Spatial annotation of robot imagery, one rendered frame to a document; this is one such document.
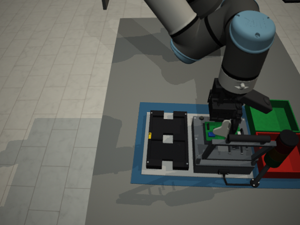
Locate red bin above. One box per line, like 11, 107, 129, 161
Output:
255, 132, 300, 179

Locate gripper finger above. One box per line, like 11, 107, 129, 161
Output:
212, 114, 240, 139

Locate green circuit board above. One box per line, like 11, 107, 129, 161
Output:
205, 122, 241, 141

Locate green bin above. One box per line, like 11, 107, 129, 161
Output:
245, 99, 300, 135

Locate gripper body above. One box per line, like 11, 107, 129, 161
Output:
207, 78, 246, 122

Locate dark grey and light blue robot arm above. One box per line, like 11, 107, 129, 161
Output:
144, 0, 276, 114

